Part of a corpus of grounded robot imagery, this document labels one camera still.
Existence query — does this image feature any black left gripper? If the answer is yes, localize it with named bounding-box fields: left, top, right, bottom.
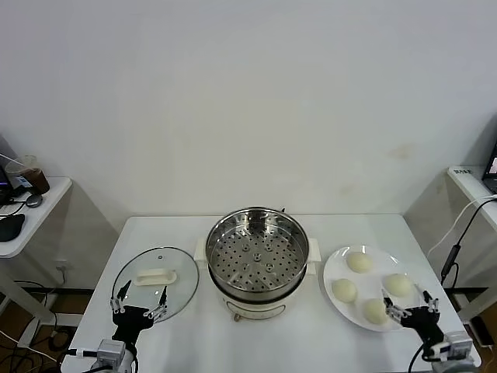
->
left=109, top=280, right=169, bottom=345

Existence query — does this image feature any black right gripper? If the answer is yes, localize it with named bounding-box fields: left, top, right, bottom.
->
left=382, top=284, right=446, bottom=350

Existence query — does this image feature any white steamed baozi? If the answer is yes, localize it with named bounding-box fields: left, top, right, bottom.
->
left=346, top=251, right=373, bottom=274
left=383, top=273, right=412, bottom=298
left=363, top=298, right=391, bottom=325
left=332, top=278, right=357, bottom=304

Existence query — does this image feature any glass lid cream handle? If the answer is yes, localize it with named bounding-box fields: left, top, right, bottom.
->
left=111, top=246, right=200, bottom=324

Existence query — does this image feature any stainless steel steamer basket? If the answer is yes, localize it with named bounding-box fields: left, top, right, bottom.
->
left=204, top=207, right=311, bottom=303

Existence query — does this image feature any white round plate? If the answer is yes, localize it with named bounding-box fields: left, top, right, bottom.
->
left=322, top=244, right=422, bottom=332

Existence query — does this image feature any cream electric cooking pot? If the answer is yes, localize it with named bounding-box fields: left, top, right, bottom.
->
left=193, top=236, right=321, bottom=323

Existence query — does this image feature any white side desk with laptop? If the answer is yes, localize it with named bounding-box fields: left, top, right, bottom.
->
left=442, top=165, right=497, bottom=323

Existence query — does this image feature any white side desk with mouse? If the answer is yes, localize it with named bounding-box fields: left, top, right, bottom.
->
left=0, top=176, right=82, bottom=349

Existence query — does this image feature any black computer mouse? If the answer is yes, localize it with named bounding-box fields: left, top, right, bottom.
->
left=0, top=213, right=26, bottom=242

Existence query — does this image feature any dark laptop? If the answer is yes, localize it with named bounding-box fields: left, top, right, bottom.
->
left=481, top=139, right=497, bottom=193

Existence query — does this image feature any plastic iced coffee cup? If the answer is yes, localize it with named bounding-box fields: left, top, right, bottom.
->
left=0, top=153, right=51, bottom=195

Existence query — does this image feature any dark monitor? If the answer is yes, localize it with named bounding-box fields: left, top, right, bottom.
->
left=0, top=134, right=24, bottom=205

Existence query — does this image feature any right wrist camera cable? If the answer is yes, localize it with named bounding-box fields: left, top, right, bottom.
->
left=409, top=341, right=436, bottom=373

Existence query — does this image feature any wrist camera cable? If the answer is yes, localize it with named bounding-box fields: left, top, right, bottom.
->
left=409, top=341, right=436, bottom=373
left=60, top=348, right=99, bottom=366

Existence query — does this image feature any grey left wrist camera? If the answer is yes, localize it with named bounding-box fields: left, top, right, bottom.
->
left=96, top=338, right=127, bottom=361

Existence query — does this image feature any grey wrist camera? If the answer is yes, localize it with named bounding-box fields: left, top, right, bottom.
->
left=96, top=338, right=127, bottom=361
left=444, top=330, right=473, bottom=361

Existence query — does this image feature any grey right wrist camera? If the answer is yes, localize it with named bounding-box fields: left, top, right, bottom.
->
left=444, top=330, right=473, bottom=361

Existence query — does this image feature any black cable with adapter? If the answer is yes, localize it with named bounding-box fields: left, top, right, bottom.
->
left=440, top=196, right=497, bottom=288

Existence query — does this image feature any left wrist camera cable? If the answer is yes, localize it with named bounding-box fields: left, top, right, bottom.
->
left=60, top=348, right=99, bottom=366

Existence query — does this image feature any white charging cable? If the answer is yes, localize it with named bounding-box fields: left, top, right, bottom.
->
left=426, top=196, right=497, bottom=257

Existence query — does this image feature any black floor cable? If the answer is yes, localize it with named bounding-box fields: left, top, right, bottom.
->
left=11, top=267, right=81, bottom=353

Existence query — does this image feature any white floor cable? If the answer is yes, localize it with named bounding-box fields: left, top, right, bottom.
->
left=0, top=329, right=63, bottom=366

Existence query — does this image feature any black desk cable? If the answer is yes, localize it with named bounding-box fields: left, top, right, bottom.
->
left=0, top=197, right=30, bottom=217

